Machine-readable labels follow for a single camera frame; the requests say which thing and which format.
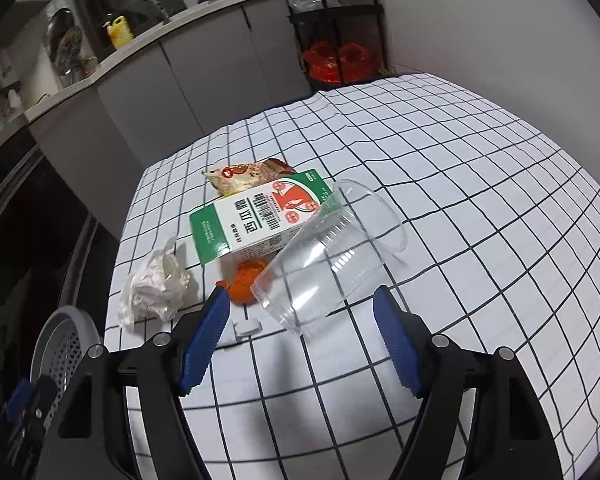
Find beige snack wrapper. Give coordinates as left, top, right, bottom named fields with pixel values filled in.
left=203, top=157, right=296, bottom=197

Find green and white carton box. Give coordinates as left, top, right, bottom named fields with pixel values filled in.
left=189, top=169, right=338, bottom=266

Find orange peel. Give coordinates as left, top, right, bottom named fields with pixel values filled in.
left=217, top=259, right=271, bottom=307

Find metal faucet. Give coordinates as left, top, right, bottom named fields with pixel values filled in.
left=140, top=0, right=171, bottom=23

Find white checked tablecloth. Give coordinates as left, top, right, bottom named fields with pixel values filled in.
left=102, top=72, right=600, bottom=480

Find black built-in appliance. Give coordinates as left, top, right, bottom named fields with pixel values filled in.
left=0, top=130, right=121, bottom=411

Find black shelf rack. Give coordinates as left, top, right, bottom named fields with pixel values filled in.
left=270, top=0, right=388, bottom=93

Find yellow detergent bottle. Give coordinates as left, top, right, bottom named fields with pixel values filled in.
left=106, top=15, right=133, bottom=50

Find white tissue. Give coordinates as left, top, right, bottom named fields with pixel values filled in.
left=117, top=239, right=193, bottom=332

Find grey perforated waste bin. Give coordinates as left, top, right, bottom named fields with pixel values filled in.
left=30, top=306, right=101, bottom=401

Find grey kitchen counter cabinet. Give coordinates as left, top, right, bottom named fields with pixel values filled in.
left=0, top=0, right=316, bottom=241

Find hanging metal pans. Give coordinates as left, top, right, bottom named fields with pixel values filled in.
left=45, top=7, right=83, bottom=76

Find clear plastic cup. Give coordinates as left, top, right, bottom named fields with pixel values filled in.
left=251, top=179, right=409, bottom=337

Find wall rack of utensils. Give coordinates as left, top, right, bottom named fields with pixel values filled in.
left=0, top=52, right=23, bottom=123

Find red plastic bags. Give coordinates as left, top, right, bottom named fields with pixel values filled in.
left=300, top=41, right=373, bottom=86

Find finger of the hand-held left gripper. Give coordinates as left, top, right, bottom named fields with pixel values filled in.
left=0, top=410, right=46, bottom=468
left=5, top=375, right=58, bottom=428

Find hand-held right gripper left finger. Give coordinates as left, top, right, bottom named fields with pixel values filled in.
left=37, top=287, right=232, bottom=480

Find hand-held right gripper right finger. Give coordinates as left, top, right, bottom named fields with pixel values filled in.
left=373, top=285, right=566, bottom=480

